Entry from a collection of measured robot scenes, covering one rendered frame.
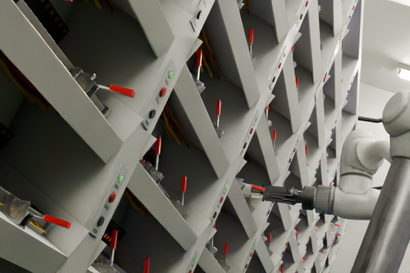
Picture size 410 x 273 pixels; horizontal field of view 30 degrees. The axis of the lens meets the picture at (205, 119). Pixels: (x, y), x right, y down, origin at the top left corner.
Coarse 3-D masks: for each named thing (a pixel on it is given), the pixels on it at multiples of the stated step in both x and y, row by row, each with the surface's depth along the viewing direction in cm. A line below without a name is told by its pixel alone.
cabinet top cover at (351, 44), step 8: (360, 0) 302; (360, 8) 307; (352, 16) 316; (360, 16) 314; (352, 24) 323; (360, 24) 320; (352, 32) 329; (360, 32) 327; (344, 40) 339; (352, 40) 336; (360, 40) 335; (344, 48) 346; (352, 48) 343; (360, 48) 343; (352, 56) 350
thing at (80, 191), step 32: (192, 0) 131; (96, 32) 132; (128, 32) 131; (192, 32) 136; (96, 64) 130; (128, 64) 129; (160, 64) 128; (32, 128) 127; (64, 128) 126; (0, 160) 126; (32, 160) 125; (64, 160) 124; (96, 160) 123; (128, 160) 128; (64, 192) 122; (96, 192) 121
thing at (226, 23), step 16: (224, 0) 149; (240, 0) 158; (208, 16) 170; (224, 16) 153; (208, 32) 180; (224, 32) 171; (240, 32) 164; (208, 48) 182; (224, 48) 181; (240, 48) 169; (208, 64) 195; (224, 64) 192; (240, 64) 175; (240, 80) 182; (256, 80) 200; (256, 96) 196
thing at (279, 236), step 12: (348, 60) 350; (360, 60) 356; (348, 72) 348; (348, 84) 347; (324, 108) 344; (336, 108) 343; (312, 144) 339; (324, 144) 338; (312, 156) 337; (312, 168) 335; (288, 180) 335; (300, 180) 334; (312, 180) 342; (288, 204) 331; (300, 204) 331; (276, 216) 330; (276, 228) 328; (276, 240) 326; (276, 252) 324; (252, 264) 324; (276, 264) 325
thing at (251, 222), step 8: (240, 168) 202; (232, 184) 205; (232, 192) 209; (240, 192) 215; (232, 200) 214; (240, 200) 220; (224, 208) 251; (232, 208) 250; (240, 208) 225; (248, 208) 233; (240, 216) 230; (248, 216) 238; (256, 216) 259; (264, 216) 258; (248, 224) 244; (256, 224) 258; (248, 232) 250
